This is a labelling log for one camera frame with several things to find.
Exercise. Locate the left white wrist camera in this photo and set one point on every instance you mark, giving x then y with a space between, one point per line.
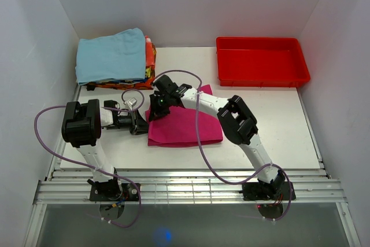
130 104

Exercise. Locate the aluminium rail frame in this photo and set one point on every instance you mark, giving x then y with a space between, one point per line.
185 205

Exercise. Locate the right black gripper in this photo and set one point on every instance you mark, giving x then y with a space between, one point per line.
155 112

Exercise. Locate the red plastic tray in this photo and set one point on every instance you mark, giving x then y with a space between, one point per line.
261 62

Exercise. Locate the pink trousers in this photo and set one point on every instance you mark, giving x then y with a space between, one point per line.
177 129

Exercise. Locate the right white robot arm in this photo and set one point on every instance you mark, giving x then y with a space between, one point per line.
239 125

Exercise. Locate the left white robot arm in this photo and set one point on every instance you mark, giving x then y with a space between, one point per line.
82 127

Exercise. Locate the folded orange patterned trousers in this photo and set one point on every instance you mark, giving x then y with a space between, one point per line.
144 84

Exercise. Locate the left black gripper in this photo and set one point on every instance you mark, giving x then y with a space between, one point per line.
139 125

